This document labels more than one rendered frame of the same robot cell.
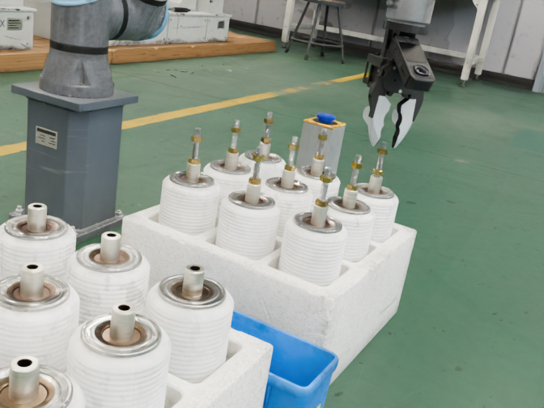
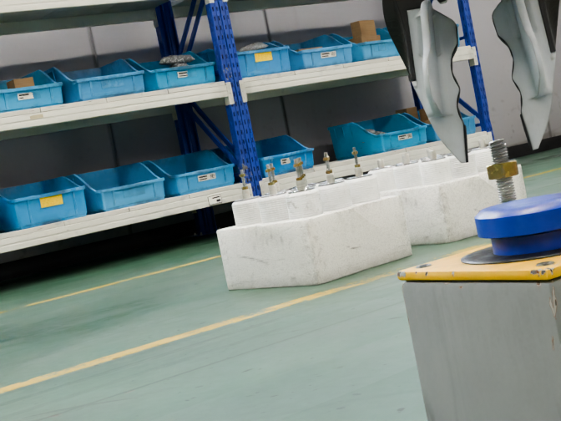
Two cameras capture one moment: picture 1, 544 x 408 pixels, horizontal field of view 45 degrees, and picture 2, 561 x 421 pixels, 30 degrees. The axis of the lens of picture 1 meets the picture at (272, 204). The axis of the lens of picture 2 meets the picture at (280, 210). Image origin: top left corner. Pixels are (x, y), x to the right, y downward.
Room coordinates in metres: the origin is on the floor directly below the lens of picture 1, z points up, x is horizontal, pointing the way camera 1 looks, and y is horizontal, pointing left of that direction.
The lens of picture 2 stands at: (1.71, 0.03, 0.36)
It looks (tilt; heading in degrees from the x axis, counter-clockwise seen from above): 3 degrees down; 212
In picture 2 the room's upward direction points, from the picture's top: 11 degrees counter-clockwise
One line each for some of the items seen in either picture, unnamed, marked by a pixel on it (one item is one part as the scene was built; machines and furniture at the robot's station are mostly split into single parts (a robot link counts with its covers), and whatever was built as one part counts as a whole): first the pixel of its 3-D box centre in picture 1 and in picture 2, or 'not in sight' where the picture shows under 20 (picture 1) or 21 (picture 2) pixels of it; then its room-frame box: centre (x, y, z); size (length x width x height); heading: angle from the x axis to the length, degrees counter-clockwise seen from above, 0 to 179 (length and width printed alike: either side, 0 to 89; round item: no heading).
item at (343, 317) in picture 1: (272, 269); not in sight; (1.08, -0.02, 0.09); 0.39 x 0.39 x 0.18; 63
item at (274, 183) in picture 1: (286, 185); not in sight; (1.08, -0.02, 0.25); 0.08 x 0.08 x 0.01
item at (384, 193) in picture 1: (373, 191); not in sight; (1.13, -0.18, 0.25); 0.08 x 0.08 x 0.01
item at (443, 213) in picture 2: not in sight; (441, 206); (-1.46, -1.34, 0.09); 0.39 x 0.39 x 0.18; 70
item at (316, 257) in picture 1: (307, 277); not in sight; (0.92, -0.07, 0.16); 0.10 x 0.10 x 0.18
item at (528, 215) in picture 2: (325, 119); (539, 230); (1.37, -0.08, 0.32); 0.04 x 0.04 x 0.02
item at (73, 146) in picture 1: (73, 158); not in sight; (1.35, 0.44, 0.15); 0.19 x 0.19 x 0.30; 67
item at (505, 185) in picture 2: (380, 162); (508, 205); (1.13, -0.18, 0.31); 0.01 x 0.01 x 0.08
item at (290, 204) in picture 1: (278, 233); not in sight; (1.08, -0.02, 0.16); 0.10 x 0.10 x 0.18
